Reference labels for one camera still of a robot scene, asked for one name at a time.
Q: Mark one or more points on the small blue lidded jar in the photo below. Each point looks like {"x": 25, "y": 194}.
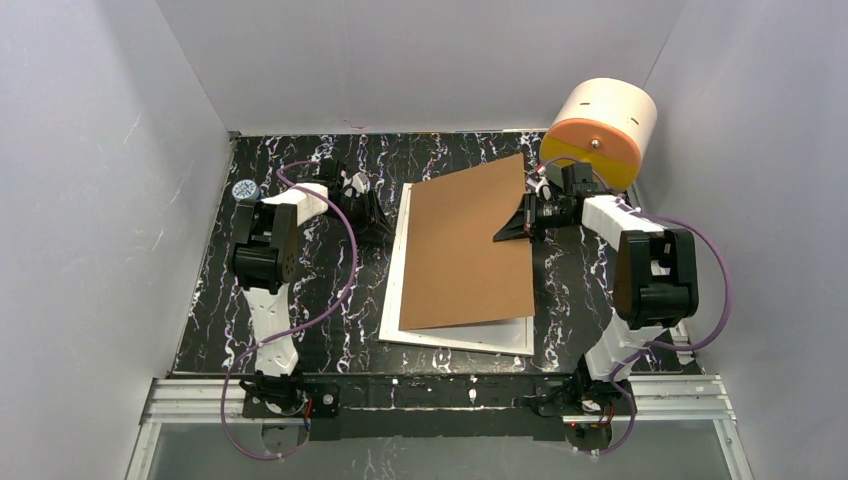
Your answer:
{"x": 246, "y": 191}

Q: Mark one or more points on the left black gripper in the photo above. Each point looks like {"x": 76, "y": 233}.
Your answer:
{"x": 365, "y": 201}

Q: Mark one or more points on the brown frame backing board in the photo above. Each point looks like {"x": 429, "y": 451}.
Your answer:
{"x": 455, "y": 273}

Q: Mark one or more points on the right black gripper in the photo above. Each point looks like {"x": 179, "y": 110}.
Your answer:
{"x": 530, "y": 211}

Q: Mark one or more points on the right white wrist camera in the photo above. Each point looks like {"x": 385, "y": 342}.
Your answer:
{"x": 539, "y": 183}

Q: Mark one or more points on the white picture frame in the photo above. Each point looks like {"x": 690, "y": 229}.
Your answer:
{"x": 397, "y": 298}

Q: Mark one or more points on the aluminium rail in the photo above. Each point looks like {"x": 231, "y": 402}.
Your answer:
{"x": 658, "y": 398}

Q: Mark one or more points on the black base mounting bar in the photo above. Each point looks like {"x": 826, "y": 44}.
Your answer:
{"x": 546, "y": 407}

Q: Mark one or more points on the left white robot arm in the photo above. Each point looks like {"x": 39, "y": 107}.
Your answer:
{"x": 265, "y": 251}

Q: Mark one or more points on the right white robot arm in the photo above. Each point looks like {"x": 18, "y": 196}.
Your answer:
{"x": 655, "y": 282}

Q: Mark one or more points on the white cylindrical drawer unit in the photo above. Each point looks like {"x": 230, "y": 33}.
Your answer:
{"x": 607, "y": 123}

